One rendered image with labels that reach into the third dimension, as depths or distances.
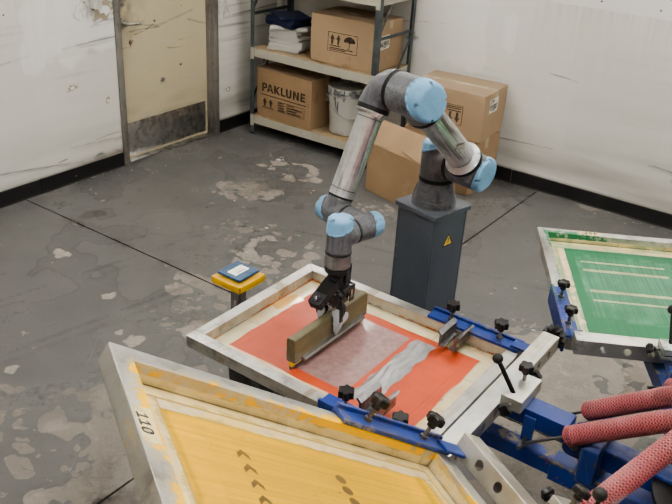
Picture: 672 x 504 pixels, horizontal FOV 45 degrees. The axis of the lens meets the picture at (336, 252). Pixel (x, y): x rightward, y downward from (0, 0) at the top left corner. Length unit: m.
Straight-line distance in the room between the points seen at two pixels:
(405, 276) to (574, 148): 3.37
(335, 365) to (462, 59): 4.23
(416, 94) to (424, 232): 0.63
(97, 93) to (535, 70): 3.08
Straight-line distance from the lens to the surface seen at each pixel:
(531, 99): 6.09
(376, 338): 2.45
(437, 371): 2.34
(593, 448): 2.05
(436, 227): 2.69
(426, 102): 2.25
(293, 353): 2.26
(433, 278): 2.80
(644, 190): 5.97
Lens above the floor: 2.30
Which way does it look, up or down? 27 degrees down
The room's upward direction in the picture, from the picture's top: 3 degrees clockwise
